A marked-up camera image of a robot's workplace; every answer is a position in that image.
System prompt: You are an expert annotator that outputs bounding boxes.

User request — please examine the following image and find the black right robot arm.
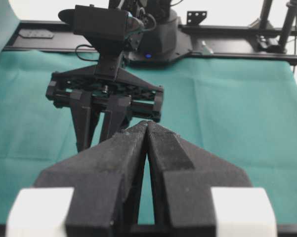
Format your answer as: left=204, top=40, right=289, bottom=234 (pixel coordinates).
left=46, top=0, right=192, bottom=152

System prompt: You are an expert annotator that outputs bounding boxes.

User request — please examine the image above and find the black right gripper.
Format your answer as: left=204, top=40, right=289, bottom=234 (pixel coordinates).
left=45, top=40, right=164, bottom=152

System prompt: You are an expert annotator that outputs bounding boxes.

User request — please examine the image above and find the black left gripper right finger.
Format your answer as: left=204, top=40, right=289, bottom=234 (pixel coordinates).
left=147, top=122, right=252, bottom=229

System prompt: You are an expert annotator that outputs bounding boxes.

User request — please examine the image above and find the green side panel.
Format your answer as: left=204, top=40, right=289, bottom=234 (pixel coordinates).
left=0, top=0, right=20, bottom=52

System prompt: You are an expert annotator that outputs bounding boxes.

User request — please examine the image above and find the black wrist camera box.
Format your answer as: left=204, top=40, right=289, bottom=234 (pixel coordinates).
left=58, top=5, right=128, bottom=41

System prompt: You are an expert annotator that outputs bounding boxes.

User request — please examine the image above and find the black corner bracket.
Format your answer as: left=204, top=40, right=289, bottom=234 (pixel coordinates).
left=186, top=11, right=208, bottom=26

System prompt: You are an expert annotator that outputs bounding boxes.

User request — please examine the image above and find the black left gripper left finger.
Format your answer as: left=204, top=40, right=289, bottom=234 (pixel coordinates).
left=34, top=121, right=148, bottom=230

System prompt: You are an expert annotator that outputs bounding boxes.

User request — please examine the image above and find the black aluminium frame rail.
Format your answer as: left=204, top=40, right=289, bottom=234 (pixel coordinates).
left=3, top=21, right=297, bottom=65

